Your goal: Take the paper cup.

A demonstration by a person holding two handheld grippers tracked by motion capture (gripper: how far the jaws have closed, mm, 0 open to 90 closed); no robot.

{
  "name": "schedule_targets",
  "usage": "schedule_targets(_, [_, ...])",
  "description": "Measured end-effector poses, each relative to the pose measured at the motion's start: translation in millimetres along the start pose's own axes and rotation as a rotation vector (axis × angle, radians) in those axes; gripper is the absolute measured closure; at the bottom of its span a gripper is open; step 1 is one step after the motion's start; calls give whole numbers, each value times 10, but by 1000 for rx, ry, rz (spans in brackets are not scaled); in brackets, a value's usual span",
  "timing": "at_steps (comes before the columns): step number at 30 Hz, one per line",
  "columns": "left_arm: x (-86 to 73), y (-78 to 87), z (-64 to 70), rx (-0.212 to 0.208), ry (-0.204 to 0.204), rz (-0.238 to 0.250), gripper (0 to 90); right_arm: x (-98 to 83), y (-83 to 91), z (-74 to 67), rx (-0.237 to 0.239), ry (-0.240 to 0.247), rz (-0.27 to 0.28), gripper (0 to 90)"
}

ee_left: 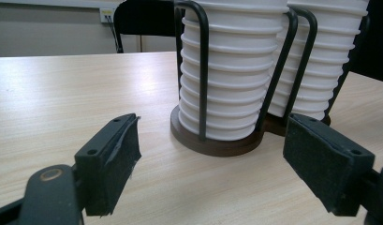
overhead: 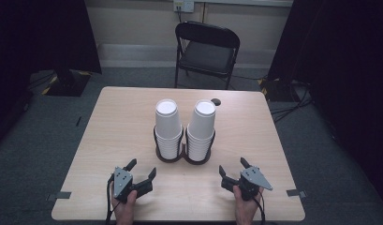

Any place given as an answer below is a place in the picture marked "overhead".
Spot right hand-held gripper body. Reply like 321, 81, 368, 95
221, 166, 273, 202

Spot white wall socket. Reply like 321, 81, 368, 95
172, 0, 196, 14

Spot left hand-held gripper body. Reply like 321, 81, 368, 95
112, 166, 154, 203

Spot black floor cables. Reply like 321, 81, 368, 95
269, 80, 314, 124

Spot person's right hand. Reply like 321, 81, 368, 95
232, 185, 265, 225

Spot person's left hand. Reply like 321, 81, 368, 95
110, 185, 139, 225

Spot grey tape strip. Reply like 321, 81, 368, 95
286, 188, 308, 200
45, 190, 72, 203

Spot black stand base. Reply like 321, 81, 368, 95
258, 76, 305, 103
41, 68, 93, 98

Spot black curtain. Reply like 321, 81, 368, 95
0, 0, 103, 151
267, 0, 383, 201

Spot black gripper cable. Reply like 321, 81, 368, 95
252, 187, 267, 225
105, 173, 122, 225

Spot black folding chair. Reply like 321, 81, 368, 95
174, 21, 242, 91

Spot black wire cup holder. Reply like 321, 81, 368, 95
152, 125, 217, 166

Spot stack of white paper cups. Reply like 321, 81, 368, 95
185, 98, 217, 162
154, 98, 184, 161

